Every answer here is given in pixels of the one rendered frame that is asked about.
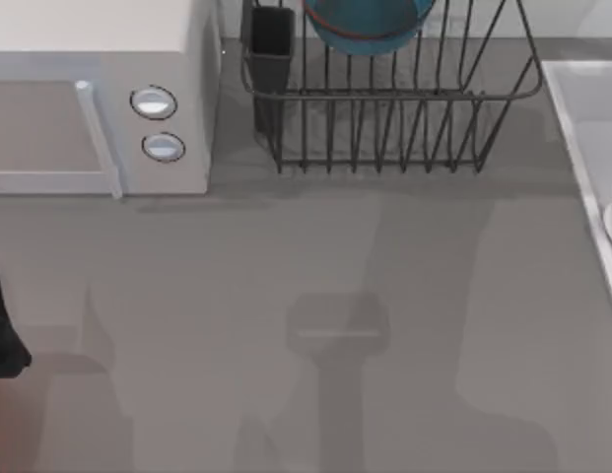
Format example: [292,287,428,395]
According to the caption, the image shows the small round microwave knob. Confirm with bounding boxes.
[141,131,187,164]

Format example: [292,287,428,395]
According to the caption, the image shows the dark cutlery holder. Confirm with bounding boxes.
[241,1,297,132]

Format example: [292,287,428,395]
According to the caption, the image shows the large round microwave knob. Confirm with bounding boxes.
[129,85,178,121]

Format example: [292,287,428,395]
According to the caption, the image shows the blue bowl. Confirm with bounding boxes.
[302,0,436,56]

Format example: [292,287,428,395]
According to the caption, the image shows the pale microwave oven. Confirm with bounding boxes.
[0,0,224,199]

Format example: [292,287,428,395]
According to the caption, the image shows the white sink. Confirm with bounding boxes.
[540,59,612,330]

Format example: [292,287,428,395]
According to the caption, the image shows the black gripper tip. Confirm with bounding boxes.
[0,249,33,380]

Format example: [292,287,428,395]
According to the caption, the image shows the dark wire dish rack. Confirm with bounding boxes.
[239,0,544,175]

